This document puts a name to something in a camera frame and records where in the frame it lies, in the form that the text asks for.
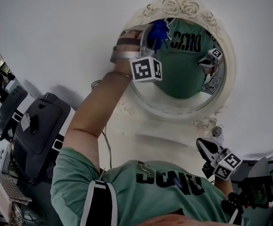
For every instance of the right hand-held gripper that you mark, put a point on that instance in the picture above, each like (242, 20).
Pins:
(228, 165)

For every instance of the green printed shirt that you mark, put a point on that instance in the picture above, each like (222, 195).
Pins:
(155, 196)

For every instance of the clear crystal knob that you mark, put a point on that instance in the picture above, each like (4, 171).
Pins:
(217, 131)

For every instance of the cream ornate vanity mirror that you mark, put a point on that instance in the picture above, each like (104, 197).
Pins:
(181, 6)

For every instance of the person's left hand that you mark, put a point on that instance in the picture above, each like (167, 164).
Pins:
(130, 34)

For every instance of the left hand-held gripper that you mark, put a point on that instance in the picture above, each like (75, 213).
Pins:
(143, 69)

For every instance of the black camera rig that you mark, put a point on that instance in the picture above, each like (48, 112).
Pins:
(254, 192)

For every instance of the blue cloth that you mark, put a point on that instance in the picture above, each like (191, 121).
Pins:
(157, 30)

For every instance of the checkered cardboard box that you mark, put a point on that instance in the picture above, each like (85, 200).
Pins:
(7, 192)

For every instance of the person's right forearm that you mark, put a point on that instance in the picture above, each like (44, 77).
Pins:
(223, 186)

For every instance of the person's left forearm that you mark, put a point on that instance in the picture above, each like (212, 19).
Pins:
(96, 107)

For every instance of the small dark grey appliance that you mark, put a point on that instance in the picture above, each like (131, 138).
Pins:
(11, 107)

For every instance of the large dark grey appliance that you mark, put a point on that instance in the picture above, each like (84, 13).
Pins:
(42, 126)

